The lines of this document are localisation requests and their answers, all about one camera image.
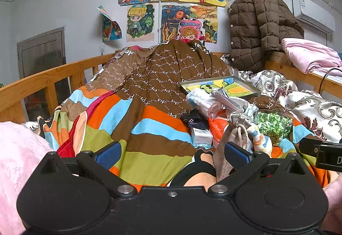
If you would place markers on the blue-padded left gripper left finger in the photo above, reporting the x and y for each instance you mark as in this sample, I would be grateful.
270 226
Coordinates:
108 155

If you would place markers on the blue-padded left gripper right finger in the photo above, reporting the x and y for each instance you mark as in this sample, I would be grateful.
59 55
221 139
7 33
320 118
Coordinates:
236 156

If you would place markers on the beige striped socks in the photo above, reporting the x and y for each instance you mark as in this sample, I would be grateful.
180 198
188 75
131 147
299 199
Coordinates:
245 134

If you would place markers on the grey face mask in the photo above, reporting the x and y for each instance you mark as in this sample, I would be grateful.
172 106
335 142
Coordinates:
234 104

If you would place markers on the black dark socks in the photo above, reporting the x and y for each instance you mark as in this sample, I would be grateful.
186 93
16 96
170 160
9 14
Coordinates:
195 119

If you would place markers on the white patterned baby cloth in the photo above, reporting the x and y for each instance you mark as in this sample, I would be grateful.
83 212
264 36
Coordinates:
204 103

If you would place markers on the orange white plastic bag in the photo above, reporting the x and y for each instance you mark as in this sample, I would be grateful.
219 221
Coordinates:
217 127

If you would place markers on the white floral satin quilt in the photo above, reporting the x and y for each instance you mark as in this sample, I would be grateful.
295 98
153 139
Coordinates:
320 116

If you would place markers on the white blue tissue box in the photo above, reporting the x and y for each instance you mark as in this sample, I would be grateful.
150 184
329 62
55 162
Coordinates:
201 137

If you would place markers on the bag of green peas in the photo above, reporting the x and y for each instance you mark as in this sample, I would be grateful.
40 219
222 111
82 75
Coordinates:
275 125

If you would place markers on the brown colourful striped blanket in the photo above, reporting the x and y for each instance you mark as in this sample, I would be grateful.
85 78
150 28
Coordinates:
136 99

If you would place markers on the metal tray with drawing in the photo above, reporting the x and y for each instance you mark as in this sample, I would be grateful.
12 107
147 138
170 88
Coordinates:
234 86

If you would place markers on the pink fluffy blanket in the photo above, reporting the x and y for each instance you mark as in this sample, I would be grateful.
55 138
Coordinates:
21 152

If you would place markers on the pink folded blanket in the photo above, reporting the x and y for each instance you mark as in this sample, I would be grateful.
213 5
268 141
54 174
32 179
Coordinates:
310 56

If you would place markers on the dark wooden door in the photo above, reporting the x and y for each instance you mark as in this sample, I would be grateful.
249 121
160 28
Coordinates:
36 54

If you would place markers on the folded loose blue drawing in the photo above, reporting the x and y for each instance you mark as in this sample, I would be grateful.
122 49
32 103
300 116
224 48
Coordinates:
110 28

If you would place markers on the pink anime girl drawing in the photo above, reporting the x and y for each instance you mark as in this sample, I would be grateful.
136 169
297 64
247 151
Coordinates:
191 29

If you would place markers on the brown puffer jacket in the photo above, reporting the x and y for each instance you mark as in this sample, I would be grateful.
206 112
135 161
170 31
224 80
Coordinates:
257 28

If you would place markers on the anime boy green drawing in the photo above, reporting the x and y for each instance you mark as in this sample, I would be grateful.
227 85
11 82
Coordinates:
140 23

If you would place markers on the starry night style drawing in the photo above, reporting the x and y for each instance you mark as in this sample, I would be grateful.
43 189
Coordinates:
173 14

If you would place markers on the wooden bed rail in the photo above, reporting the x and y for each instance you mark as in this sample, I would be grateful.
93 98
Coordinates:
12 95

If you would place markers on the white wall air conditioner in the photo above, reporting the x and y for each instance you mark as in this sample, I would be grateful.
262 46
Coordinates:
314 15

